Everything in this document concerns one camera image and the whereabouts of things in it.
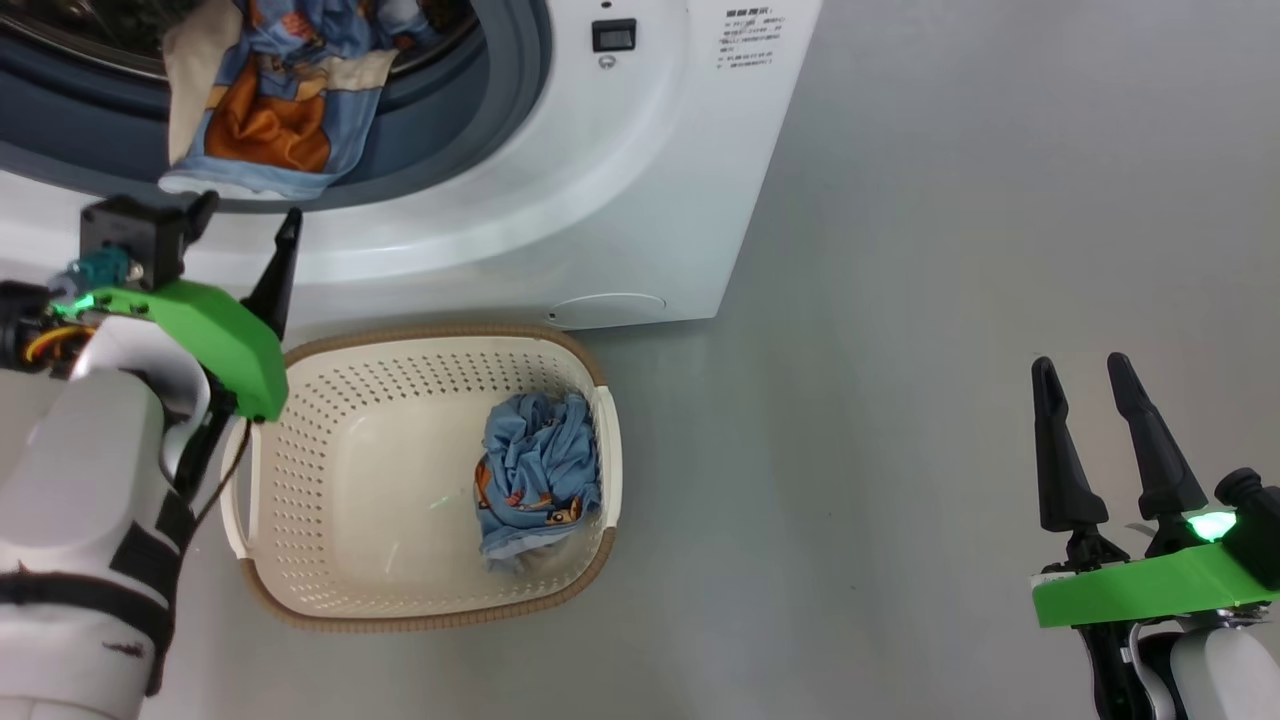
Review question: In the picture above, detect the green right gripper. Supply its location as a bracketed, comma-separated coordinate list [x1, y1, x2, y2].
[1030, 352, 1280, 629]

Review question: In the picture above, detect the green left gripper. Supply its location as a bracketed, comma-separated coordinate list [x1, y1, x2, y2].
[55, 190, 303, 423]

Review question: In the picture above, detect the blue and cream bear garment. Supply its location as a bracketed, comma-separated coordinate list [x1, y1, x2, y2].
[160, 0, 441, 201]

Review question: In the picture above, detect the blue bear print garment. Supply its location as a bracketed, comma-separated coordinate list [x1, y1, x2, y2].
[474, 392, 604, 573]

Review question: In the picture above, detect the grey rubber door gasket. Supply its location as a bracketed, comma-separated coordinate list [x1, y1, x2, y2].
[0, 0, 553, 213]

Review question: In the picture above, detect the cream perforated laundry basket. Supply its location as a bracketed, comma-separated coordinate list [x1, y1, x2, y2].
[220, 325, 623, 633]

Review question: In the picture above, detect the white front-load washing machine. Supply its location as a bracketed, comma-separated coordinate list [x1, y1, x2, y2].
[0, 0, 823, 331]

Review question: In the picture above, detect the round filter cover flap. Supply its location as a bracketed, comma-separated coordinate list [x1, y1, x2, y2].
[548, 292, 667, 329]

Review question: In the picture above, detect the printed text notice label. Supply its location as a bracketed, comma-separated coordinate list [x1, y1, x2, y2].
[715, 8, 786, 69]

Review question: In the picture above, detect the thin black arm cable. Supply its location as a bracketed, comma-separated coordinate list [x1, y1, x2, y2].
[195, 420, 253, 526]

